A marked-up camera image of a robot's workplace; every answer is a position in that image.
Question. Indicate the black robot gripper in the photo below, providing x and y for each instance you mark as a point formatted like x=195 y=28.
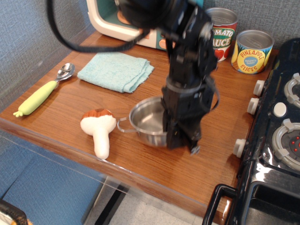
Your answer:
x=184 y=110

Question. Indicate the small steel pot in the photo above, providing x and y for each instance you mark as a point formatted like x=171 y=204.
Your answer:
x=146 y=119

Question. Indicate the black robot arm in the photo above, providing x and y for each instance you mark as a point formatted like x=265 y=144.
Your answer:
x=191 y=67

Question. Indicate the light blue folded towel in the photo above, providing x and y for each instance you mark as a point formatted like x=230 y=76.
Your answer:
x=116 y=71

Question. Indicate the white stove knob front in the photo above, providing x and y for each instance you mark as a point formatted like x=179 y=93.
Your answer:
x=239 y=147

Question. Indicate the white stove knob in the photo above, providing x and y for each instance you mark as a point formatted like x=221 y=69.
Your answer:
x=258 y=87
x=252 y=105
x=239 y=147

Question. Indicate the plush mushroom toy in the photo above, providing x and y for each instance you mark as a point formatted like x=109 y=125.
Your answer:
x=99 y=123

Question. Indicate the white stove knob middle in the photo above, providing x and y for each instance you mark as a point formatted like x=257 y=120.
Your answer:
x=252 y=105

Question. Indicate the white stove knob rear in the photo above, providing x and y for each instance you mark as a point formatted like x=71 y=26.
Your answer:
x=258 y=87

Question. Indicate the black toy stove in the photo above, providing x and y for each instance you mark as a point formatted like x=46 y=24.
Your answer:
x=268 y=187

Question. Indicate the pineapple slices can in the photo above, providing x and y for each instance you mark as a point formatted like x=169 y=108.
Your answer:
x=252 y=51

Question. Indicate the tomato sauce can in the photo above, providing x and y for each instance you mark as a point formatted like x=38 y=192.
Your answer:
x=224 y=26

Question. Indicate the teal toy microwave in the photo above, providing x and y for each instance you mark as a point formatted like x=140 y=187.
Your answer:
x=103 y=21

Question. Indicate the spoon with green handle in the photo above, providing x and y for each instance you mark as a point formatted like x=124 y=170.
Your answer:
x=39 y=96

